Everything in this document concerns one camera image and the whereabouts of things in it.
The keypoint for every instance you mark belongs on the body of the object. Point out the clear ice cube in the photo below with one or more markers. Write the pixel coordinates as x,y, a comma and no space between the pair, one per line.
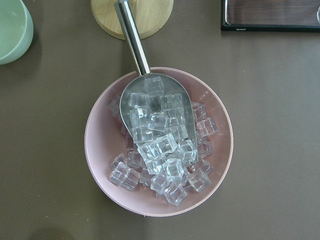
157,121
166,144
206,127
175,193
125,177
154,86

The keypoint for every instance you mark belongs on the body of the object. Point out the steel ice scoop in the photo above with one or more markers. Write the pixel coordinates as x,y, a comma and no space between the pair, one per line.
171,86

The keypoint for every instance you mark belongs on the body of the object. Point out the pink bowl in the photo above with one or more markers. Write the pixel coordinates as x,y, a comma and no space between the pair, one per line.
103,141

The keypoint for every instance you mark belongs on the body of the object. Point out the round wooden stand base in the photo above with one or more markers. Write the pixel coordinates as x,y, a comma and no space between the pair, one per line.
149,15

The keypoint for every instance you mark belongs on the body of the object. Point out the dark wooden tray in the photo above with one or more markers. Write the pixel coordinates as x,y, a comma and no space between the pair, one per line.
270,15

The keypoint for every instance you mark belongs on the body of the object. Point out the light green bowl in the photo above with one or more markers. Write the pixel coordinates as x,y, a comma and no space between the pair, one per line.
16,30

